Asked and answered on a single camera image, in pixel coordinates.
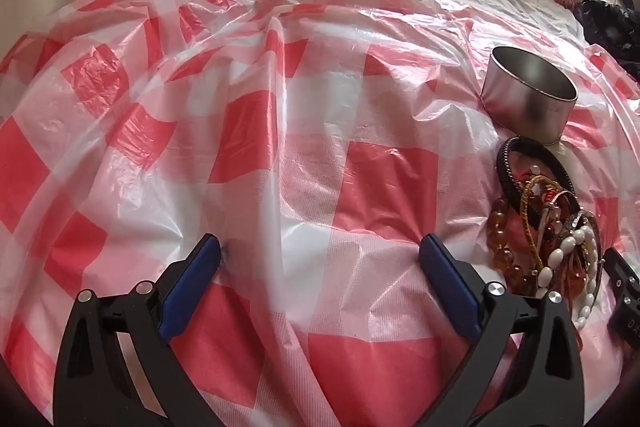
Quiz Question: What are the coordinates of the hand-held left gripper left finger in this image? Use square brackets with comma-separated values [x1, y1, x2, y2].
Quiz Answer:
[54, 233, 222, 427]

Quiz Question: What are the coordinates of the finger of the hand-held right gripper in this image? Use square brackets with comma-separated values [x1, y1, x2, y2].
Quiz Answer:
[602, 247, 640, 308]
[607, 299, 640, 344]

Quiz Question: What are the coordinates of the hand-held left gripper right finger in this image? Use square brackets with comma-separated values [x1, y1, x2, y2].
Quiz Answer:
[419, 233, 586, 427]

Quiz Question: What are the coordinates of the dark silver bangle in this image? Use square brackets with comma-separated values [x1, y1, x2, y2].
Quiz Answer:
[559, 208, 602, 255]

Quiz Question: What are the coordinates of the white bead bracelet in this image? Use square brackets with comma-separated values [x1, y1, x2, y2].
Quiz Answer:
[537, 219, 604, 334]

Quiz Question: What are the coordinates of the amber bead bracelet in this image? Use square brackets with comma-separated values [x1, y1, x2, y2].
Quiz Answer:
[487, 196, 601, 304]

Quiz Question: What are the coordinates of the gold woven bracelet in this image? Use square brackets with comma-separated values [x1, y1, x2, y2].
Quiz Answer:
[519, 174, 577, 253]

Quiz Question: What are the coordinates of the red string bracelet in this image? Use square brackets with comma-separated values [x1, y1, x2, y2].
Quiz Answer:
[514, 167, 571, 220]

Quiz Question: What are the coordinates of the black braided bracelet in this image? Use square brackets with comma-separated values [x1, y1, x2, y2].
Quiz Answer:
[496, 135, 577, 228]

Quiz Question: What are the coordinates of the round metal bowl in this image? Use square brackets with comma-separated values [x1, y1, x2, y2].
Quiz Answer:
[480, 46, 579, 144]

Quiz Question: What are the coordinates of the red checked plastic sheet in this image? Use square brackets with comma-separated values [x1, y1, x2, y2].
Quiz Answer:
[0, 0, 640, 427]

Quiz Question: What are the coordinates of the dark clothing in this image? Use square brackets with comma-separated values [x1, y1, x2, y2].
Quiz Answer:
[572, 0, 640, 82]

